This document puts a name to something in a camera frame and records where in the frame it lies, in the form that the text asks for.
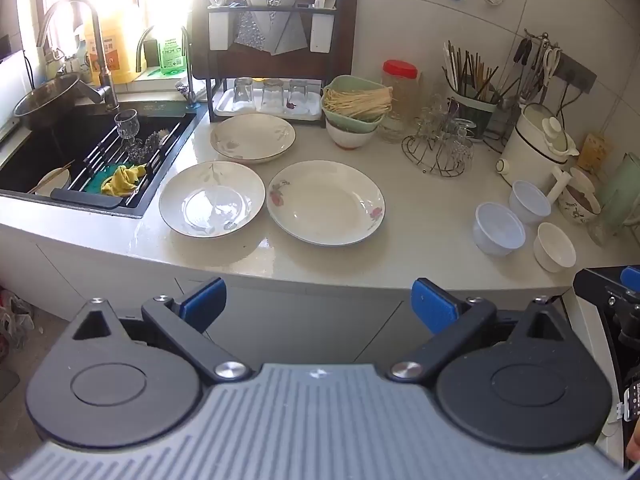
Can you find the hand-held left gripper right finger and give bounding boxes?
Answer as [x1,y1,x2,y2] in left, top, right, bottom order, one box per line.
[384,276,568,385]

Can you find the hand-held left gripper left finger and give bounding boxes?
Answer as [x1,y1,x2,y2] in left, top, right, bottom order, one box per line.
[70,276,252,385]

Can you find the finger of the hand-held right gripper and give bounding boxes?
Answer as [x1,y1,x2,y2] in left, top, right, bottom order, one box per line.
[572,265,640,307]

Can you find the white ceramic bowl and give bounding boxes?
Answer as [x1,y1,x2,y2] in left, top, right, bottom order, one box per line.
[532,222,577,274]

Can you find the translucent plastic bowl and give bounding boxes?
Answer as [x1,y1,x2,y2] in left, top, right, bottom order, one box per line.
[473,202,527,257]
[508,180,552,225]

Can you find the white plate with grey leaves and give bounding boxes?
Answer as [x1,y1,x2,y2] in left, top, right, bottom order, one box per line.
[159,160,266,239]

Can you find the white plate with pink flowers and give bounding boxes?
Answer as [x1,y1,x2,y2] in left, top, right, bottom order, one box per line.
[266,160,386,247]

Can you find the brown-rimmed white plate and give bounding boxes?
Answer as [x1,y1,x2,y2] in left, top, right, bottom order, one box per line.
[209,113,297,165]

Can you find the ribbed glass cup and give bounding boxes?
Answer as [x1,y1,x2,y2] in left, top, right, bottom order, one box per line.
[586,195,622,247]

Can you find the pale green kettle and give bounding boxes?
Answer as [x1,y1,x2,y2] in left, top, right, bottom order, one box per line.
[597,152,640,233]

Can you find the brown cork block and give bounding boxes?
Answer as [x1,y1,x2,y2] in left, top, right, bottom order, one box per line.
[577,132,614,172]

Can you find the yellow cloth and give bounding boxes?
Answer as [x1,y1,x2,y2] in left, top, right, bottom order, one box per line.
[101,163,147,198]

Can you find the green sponge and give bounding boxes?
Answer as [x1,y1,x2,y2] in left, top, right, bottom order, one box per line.
[82,162,119,194]

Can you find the white electric pot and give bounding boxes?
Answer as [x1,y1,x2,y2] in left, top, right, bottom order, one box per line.
[496,102,581,189]

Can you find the white bowl with orange foot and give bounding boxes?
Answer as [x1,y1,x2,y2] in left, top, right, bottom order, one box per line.
[325,120,379,150]

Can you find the crystal wine glass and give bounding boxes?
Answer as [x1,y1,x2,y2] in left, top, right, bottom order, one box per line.
[113,108,139,145]

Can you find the white bowl with chopsticks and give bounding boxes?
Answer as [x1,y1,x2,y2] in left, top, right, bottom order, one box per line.
[27,160,77,197]

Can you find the green plastic basket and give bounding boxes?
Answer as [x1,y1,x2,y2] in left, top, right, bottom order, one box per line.
[321,75,394,134]

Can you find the white drip tray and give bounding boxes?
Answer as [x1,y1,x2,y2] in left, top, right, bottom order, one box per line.
[214,87,324,122]

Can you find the clear drinking glass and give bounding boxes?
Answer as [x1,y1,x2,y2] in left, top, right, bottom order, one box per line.
[287,79,311,112]
[232,77,255,112]
[260,78,285,112]

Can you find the bundle of dry noodles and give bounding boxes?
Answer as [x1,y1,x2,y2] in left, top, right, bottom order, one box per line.
[322,86,397,122]

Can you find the small steel faucet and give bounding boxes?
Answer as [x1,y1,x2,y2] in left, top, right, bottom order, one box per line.
[136,25,202,109]

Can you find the glass jar with red lid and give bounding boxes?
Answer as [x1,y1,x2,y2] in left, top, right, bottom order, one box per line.
[381,59,419,143]

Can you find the black kitchen sink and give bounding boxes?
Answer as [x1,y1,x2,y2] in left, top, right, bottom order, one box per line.
[0,99,209,219]

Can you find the bundle of chopsticks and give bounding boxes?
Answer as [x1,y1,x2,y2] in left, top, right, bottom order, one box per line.
[442,40,502,102]

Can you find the green detergent bottle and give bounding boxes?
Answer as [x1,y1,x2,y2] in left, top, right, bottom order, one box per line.
[158,24,187,78]

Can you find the steel pot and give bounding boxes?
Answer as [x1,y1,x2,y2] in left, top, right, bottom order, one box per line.
[13,73,102,129]

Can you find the tall steel faucet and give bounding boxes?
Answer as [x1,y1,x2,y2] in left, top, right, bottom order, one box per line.
[36,0,121,112]

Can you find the dark dish rack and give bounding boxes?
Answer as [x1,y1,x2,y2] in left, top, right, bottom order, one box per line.
[189,0,360,124]

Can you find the yellow oil bottle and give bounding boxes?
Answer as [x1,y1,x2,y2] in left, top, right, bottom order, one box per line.
[84,4,144,86]

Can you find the white utensil cup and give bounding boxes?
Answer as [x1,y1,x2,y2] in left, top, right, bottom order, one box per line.
[208,9,236,52]
[309,9,336,54]

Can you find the silver embossed sheet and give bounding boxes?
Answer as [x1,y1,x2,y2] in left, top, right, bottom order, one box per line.
[234,0,312,57]

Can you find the floral mug with white handle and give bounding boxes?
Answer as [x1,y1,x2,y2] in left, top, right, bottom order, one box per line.
[549,165,602,224]

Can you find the wire cup rack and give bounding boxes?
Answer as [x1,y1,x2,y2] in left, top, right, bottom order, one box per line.
[401,94,474,178]

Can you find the grey wall outlet strip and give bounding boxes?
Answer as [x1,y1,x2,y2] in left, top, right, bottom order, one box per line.
[554,52,599,94]

